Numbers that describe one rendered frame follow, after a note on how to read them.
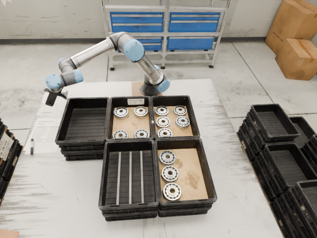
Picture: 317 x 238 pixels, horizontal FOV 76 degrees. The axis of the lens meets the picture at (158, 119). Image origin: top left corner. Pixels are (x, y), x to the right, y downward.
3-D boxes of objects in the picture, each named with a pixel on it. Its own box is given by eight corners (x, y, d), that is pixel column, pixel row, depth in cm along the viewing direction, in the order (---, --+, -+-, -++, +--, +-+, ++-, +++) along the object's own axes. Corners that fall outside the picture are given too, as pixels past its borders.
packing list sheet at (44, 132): (35, 119, 162) (34, 118, 162) (65, 117, 165) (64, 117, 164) (21, 154, 141) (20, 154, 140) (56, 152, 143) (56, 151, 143)
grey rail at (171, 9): (102, 8, 268) (102, 4, 264) (225, 9, 287) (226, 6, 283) (102, 12, 261) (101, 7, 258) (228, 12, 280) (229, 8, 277)
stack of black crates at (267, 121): (235, 132, 235) (250, 104, 202) (260, 131, 238) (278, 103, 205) (249, 163, 209) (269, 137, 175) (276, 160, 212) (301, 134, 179)
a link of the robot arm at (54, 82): (65, 84, 110) (48, 89, 106) (65, 89, 120) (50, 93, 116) (59, 71, 109) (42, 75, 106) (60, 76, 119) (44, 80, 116)
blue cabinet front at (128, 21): (114, 50, 307) (109, 11, 265) (161, 49, 315) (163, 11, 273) (114, 51, 305) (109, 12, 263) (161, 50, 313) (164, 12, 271)
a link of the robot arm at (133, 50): (163, 76, 169) (126, 28, 124) (174, 86, 160) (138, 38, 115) (153, 86, 170) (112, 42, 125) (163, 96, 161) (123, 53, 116)
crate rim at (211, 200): (154, 141, 128) (154, 139, 127) (200, 139, 131) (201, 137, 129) (159, 206, 102) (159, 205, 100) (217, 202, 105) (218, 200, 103)
